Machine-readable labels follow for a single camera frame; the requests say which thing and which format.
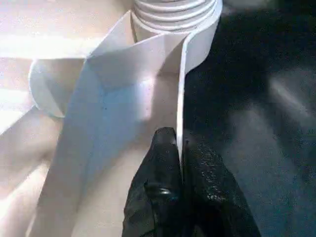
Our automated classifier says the white plastic table leg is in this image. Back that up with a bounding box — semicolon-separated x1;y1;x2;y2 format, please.
134;0;216;32

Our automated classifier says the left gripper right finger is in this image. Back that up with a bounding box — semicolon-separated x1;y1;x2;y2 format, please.
183;142;263;237

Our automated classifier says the white plastic table top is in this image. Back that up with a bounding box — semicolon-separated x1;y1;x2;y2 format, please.
0;0;223;237

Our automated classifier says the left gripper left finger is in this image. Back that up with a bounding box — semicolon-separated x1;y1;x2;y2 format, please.
121;126;185;237

